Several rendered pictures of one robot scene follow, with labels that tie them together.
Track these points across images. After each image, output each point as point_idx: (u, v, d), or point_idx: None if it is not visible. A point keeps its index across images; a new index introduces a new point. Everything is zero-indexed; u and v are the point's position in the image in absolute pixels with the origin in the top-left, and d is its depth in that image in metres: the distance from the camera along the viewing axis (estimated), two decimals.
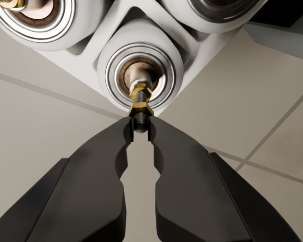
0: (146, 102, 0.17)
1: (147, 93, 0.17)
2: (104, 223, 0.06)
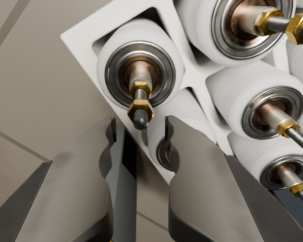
0: (144, 86, 0.17)
1: (135, 89, 0.17)
2: (91, 223, 0.06)
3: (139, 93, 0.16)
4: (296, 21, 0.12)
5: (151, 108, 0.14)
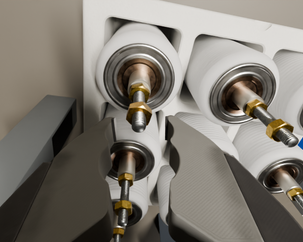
0: (132, 90, 0.17)
1: (133, 99, 0.17)
2: (91, 223, 0.06)
3: (133, 101, 0.16)
4: (279, 123, 0.16)
5: (136, 105, 0.14)
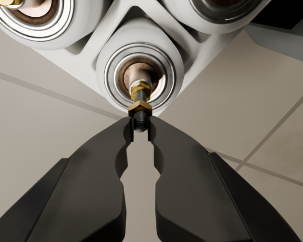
0: (147, 90, 0.17)
1: (137, 89, 0.17)
2: (104, 223, 0.06)
3: (142, 95, 0.16)
4: None
5: (152, 114, 0.14)
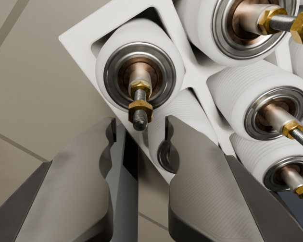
0: (132, 90, 0.17)
1: None
2: (91, 223, 0.06)
3: (134, 100, 0.16)
4: (301, 20, 0.11)
5: (134, 104, 0.14)
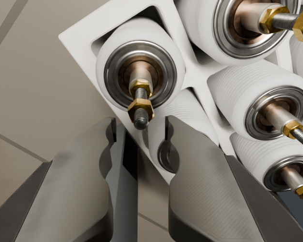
0: (136, 85, 0.17)
1: (133, 93, 0.17)
2: (91, 223, 0.06)
3: (135, 95, 0.16)
4: None
5: (143, 102, 0.14)
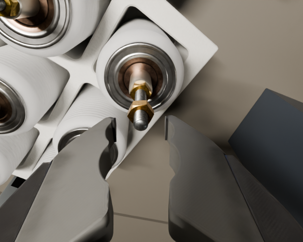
0: None
1: None
2: (91, 223, 0.06)
3: None
4: None
5: None
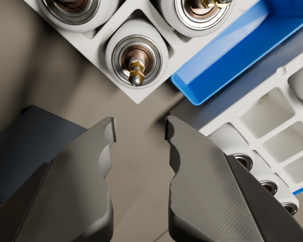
0: None
1: None
2: (91, 223, 0.06)
3: None
4: None
5: None
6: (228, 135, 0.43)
